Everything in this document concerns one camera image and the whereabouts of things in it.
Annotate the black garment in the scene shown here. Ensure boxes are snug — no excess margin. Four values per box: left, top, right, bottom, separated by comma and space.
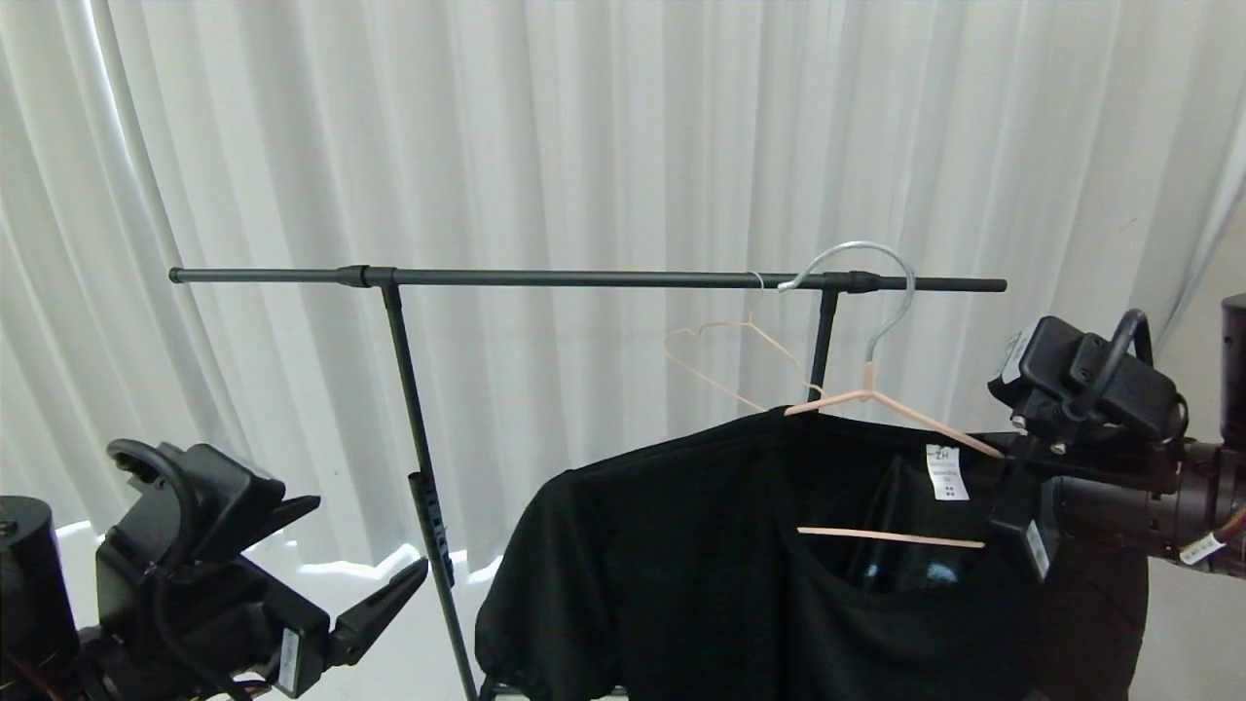
475, 407, 1150, 701

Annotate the pink clothes hanger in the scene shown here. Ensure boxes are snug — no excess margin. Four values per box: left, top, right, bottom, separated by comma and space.
777, 240, 1006, 549
665, 273, 826, 415

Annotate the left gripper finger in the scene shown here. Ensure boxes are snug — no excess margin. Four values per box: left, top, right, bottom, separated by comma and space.
248, 495, 322, 551
331, 558, 429, 668

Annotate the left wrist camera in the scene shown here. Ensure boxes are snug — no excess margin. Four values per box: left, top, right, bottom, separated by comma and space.
95, 443, 289, 624

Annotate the white curtain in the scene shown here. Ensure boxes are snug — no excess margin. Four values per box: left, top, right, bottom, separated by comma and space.
0, 0, 1246, 585

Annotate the black cable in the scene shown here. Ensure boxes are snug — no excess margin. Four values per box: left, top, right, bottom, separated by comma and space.
105, 438, 205, 575
1066, 309, 1154, 424

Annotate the black clothes rack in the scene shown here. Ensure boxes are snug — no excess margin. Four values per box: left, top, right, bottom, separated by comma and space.
168, 265, 1008, 701

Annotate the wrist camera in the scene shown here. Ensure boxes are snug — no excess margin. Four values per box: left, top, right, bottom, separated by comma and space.
988, 314, 1189, 488
95, 443, 289, 624

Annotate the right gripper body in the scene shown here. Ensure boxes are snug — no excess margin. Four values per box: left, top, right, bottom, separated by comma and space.
988, 465, 1187, 585

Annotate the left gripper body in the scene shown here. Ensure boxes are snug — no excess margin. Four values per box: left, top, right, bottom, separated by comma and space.
92, 555, 334, 701

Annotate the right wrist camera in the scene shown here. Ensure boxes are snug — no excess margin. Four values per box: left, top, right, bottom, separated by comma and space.
988, 314, 1189, 488

